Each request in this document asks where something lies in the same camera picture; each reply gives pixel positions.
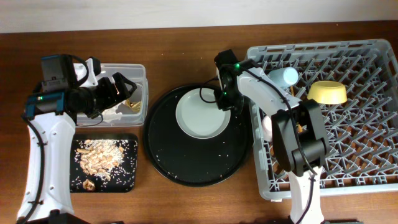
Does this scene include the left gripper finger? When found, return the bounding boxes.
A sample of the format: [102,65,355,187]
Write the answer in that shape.
[86,93,130,118]
[112,72,137,96]

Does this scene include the white tissue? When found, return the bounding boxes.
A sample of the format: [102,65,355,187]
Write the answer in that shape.
[102,103,132,116]

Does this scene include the gold foil wrapper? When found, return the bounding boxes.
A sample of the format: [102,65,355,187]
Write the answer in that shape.
[124,99,141,113]

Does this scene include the light grey plate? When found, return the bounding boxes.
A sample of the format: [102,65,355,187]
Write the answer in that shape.
[175,88,231,139]

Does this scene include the food scraps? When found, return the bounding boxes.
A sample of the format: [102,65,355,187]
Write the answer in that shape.
[74,139,137,192]

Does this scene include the pink cup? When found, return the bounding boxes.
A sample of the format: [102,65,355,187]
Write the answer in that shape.
[261,116,272,142]

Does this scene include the light blue cup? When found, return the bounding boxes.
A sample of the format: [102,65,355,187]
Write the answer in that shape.
[268,67,299,89]

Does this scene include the yellow bowl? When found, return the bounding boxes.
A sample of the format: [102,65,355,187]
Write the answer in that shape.
[307,81,347,105]

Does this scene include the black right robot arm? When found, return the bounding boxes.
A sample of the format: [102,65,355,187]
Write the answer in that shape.
[214,50,330,223]

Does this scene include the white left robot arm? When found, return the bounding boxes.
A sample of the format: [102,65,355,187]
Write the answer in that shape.
[16,54,137,223]

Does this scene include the grey dishwasher rack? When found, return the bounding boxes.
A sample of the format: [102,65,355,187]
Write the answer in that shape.
[246,39,397,197]

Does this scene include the clear plastic bin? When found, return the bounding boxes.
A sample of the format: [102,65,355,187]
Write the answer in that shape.
[77,63,149,128]

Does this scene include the black rectangular tray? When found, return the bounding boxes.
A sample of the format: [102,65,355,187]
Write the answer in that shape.
[68,133,139,194]

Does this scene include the round black tray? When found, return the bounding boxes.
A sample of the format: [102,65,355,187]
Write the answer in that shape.
[143,84,253,187]

